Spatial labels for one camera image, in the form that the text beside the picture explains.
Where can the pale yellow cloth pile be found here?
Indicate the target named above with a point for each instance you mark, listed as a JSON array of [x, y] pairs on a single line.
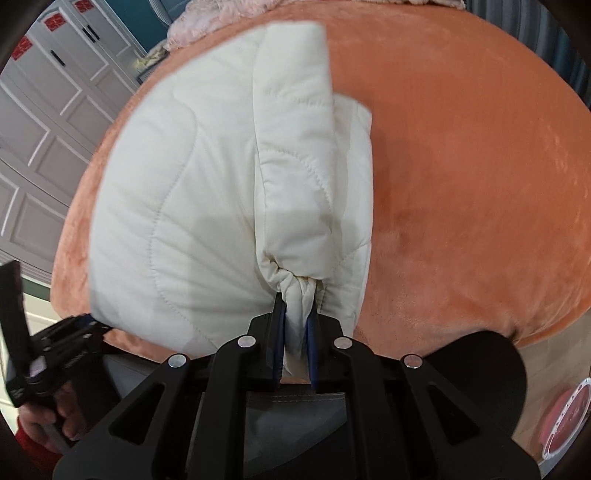
[[150, 59]]

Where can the pink floral quilt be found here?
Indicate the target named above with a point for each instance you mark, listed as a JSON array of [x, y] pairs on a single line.
[[194, 23]]

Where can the person's left hand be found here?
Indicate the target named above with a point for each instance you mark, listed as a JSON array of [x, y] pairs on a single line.
[[76, 413]]

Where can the white room door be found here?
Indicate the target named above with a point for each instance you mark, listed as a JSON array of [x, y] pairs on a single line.
[[39, 314]]

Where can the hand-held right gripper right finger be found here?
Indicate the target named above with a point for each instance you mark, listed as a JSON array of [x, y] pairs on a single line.
[[313, 346]]

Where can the pink round plastic basket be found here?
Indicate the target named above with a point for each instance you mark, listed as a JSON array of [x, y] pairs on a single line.
[[568, 415]]

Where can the person's left forearm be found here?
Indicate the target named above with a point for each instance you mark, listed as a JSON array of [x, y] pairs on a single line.
[[32, 457]]

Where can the white panelled wardrobe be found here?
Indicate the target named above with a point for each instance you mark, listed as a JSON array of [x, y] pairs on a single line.
[[46, 138]]

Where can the orange plush bed blanket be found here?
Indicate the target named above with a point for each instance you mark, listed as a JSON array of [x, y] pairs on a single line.
[[461, 184]]

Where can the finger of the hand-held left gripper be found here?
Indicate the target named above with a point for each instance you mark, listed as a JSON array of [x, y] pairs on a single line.
[[69, 339]]

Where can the cream quilted jacket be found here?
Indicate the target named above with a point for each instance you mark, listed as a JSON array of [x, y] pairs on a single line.
[[184, 184]]

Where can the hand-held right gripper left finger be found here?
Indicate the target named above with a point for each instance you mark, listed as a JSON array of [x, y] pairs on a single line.
[[278, 344]]

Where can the red wardrobe sticker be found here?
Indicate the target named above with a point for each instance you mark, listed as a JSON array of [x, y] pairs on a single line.
[[53, 21], [83, 5], [21, 49]]

